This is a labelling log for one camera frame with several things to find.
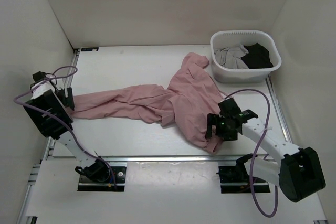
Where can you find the grey garment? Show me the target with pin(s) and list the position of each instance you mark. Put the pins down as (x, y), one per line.
(231, 57)

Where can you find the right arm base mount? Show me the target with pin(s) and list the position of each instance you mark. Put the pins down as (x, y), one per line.
(234, 179)

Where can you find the black garment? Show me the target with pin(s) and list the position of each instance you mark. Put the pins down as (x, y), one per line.
(257, 57)

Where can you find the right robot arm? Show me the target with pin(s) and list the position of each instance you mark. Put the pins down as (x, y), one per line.
(295, 170)

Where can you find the white plastic basket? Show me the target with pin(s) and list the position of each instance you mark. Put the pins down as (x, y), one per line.
(229, 38)

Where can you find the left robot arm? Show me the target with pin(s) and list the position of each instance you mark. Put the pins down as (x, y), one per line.
(48, 108)

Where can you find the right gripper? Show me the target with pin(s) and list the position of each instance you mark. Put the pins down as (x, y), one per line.
(214, 119)

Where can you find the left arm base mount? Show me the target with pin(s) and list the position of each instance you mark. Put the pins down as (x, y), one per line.
(106, 183)

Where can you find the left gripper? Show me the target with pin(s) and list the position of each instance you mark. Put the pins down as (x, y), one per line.
(69, 100)

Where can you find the black label strip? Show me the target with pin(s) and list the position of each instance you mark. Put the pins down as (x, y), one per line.
(89, 49)

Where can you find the pink trousers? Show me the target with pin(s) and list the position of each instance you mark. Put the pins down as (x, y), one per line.
(190, 96)

